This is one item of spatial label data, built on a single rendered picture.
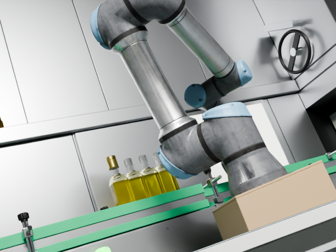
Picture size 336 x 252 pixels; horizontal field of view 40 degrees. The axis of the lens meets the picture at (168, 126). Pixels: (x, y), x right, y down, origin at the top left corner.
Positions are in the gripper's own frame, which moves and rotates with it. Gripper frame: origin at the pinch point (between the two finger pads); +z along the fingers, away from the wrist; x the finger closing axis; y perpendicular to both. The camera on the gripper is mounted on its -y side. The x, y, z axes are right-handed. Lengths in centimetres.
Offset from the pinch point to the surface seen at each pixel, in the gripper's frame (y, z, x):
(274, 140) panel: -29, -19, 47
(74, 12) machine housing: -33, -96, -23
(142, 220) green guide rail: -4.7, 1.7, -36.3
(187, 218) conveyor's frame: -2.7, 5.2, -22.7
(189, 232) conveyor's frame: -2.7, 9.4, -23.7
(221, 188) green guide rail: -13.6, -2.5, 0.2
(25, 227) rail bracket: -3, -5, -70
